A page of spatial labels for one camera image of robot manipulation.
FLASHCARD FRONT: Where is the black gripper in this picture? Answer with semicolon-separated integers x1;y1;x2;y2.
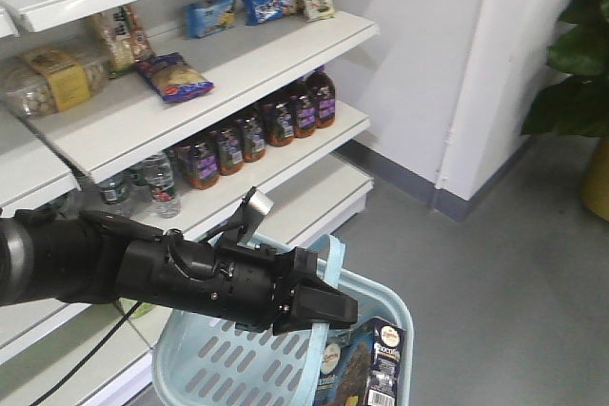
116;230;358;336

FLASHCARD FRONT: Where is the chocolate cookie box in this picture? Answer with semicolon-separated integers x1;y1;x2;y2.
312;317;406;406

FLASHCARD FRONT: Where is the light blue plastic basket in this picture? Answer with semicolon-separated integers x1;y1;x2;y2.
151;235;414;405

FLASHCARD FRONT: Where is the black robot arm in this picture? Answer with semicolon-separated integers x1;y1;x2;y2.
1;210;358;335

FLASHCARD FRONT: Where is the blue snack bag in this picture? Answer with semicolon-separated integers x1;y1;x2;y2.
134;52;215;104

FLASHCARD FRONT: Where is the white drinks shelf unit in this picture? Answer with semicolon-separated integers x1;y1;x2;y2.
0;0;382;406

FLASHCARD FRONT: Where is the gold plant pot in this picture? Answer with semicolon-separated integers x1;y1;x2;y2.
580;138;608;221

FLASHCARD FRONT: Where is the green potted plant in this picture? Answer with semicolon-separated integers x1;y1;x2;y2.
521;0;608;138

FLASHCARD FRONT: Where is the clear nut container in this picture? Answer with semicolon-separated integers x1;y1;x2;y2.
1;42;109;117

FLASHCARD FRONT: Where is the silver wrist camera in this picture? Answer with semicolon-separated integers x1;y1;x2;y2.
222;186;274;243

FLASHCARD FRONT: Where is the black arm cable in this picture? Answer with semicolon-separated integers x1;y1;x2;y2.
30;300;144;406

